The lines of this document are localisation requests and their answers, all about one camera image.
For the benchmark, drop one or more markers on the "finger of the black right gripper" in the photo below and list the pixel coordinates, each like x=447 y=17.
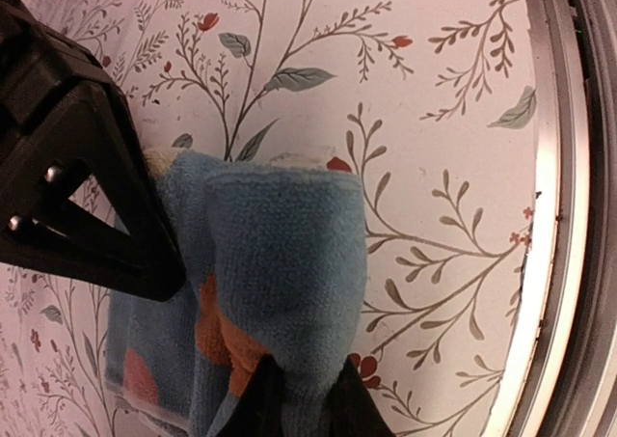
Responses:
x=76 y=196

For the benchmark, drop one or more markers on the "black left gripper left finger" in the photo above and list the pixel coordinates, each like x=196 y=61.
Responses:
x=258 y=412

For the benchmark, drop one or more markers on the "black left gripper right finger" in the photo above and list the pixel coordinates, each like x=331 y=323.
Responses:
x=352 y=410

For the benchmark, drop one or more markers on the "blue cartoon print towel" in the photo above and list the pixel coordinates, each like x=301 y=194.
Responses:
x=275 y=263

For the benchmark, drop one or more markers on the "floral patterned table mat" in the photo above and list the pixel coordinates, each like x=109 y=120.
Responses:
x=432 y=101

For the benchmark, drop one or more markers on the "aluminium front rail frame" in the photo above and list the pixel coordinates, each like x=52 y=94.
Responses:
x=560 y=373

